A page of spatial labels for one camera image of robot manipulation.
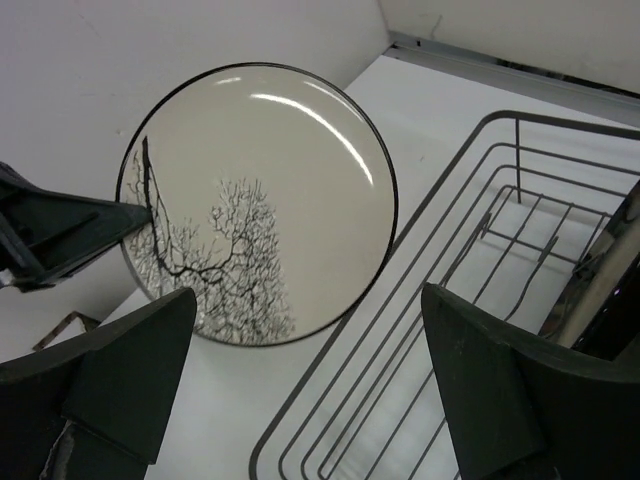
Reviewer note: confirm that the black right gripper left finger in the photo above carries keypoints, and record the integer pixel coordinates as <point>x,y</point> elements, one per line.
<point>125,388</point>

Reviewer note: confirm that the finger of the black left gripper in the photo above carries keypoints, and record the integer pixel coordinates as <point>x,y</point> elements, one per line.
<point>47,236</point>

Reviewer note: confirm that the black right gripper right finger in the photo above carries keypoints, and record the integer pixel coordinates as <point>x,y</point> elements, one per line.
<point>490,418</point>

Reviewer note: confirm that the black rimmed patterned plate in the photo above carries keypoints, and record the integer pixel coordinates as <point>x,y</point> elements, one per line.
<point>597,312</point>

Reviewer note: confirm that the cream tree pattern plate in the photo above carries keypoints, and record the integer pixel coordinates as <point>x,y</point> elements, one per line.
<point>271,194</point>

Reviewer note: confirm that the grey wire dish rack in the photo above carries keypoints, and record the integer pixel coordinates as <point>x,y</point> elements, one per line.
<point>503,227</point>

